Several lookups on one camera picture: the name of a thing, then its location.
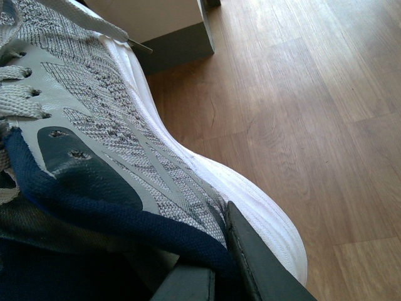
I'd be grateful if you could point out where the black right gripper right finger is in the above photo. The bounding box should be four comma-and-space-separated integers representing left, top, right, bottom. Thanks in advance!
225, 201, 315, 301

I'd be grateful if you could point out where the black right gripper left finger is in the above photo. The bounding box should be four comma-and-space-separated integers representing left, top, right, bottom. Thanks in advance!
151, 265, 216, 301

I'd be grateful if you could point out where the grey knit sneaker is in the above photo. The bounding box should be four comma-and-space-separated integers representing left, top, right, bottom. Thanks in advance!
1, 1, 307, 300

